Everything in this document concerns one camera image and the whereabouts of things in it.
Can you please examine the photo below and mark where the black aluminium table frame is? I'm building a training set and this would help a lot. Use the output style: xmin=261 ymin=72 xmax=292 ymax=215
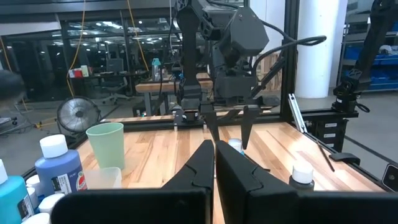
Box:
xmin=21 ymin=0 xmax=398 ymax=194

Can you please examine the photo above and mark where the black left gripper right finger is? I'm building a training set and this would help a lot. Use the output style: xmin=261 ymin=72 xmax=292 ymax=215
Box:
xmin=216 ymin=140 xmax=299 ymax=224

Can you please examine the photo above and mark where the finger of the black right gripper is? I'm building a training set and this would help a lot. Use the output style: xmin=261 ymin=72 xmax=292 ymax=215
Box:
xmin=205 ymin=109 xmax=220 ymax=141
xmin=241 ymin=105 xmax=259 ymax=151

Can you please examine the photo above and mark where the small red paint bottle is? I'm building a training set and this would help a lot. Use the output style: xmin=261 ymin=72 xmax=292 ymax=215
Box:
xmin=37 ymin=192 xmax=65 ymax=215

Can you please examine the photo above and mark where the black frame foot clamp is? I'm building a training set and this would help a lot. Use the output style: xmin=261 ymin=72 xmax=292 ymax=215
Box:
xmin=328 ymin=152 xmax=361 ymax=166

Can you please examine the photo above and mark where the grey office chair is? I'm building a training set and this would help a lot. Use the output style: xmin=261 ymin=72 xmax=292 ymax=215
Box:
xmin=101 ymin=57 xmax=131 ymax=105

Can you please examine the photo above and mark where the silver metal bracket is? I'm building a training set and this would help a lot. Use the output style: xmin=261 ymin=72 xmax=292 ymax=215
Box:
xmin=287 ymin=93 xmax=308 ymax=134

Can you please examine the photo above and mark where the black camera box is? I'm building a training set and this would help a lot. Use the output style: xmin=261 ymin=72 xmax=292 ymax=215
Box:
xmin=381 ymin=163 xmax=398 ymax=193

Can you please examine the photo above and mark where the water bottle teal lid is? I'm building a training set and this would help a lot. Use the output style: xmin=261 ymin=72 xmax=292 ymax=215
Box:
xmin=151 ymin=57 xmax=162 ymax=82

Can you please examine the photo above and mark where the black drawer unit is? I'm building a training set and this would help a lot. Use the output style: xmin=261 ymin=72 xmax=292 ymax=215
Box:
xmin=310 ymin=119 xmax=349 ymax=150

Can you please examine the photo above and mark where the clear plastic bin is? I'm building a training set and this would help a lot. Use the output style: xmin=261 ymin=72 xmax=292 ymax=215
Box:
xmin=81 ymin=166 xmax=123 ymax=190

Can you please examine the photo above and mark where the round black floor fan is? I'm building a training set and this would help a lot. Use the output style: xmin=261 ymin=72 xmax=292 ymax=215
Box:
xmin=56 ymin=95 xmax=102 ymax=134

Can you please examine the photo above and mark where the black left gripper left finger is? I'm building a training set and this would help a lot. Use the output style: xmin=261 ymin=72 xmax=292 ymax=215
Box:
xmin=161 ymin=139 xmax=215 ymax=190

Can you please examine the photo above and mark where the large turquoise paint bottle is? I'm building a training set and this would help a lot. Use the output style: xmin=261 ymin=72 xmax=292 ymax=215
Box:
xmin=0 ymin=158 xmax=35 ymax=224

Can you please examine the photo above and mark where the pale green plastic cup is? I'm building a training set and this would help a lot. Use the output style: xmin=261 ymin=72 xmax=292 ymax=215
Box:
xmin=85 ymin=122 xmax=126 ymax=170

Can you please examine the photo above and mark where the small black paint bottle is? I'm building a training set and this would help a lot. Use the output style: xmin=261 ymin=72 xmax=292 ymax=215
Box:
xmin=288 ymin=164 xmax=315 ymax=191

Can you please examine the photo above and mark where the small teal paint bottle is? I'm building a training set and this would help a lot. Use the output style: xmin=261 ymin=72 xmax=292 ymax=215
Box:
xmin=228 ymin=138 xmax=244 ymax=156

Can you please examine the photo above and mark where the white building column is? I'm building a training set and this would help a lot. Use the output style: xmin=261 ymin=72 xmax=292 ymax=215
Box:
xmin=294 ymin=0 xmax=348 ymax=99

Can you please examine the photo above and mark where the thin dark brown paintbrush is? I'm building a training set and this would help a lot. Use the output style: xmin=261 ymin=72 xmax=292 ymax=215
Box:
xmin=315 ymin=139 xmax=336 ymax=173

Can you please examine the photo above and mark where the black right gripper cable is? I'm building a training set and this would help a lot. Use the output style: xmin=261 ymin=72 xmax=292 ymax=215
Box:
xmin=251 ymin=18 xmax=328 ymax=78

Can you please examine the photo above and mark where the shelf with blue bins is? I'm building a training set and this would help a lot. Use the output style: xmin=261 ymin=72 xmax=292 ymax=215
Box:
xmin=341 ymin=43 xmax=398 ymax=93

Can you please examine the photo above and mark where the wooden background desk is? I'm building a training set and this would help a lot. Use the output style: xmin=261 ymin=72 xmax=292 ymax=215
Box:
xmin=135 ymin=72 xmax=215 ymax=116

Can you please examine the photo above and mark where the large purple paint bottle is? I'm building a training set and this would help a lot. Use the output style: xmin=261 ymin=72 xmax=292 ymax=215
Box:
xmin=34 ymin=134 xmax=88 ymax=197

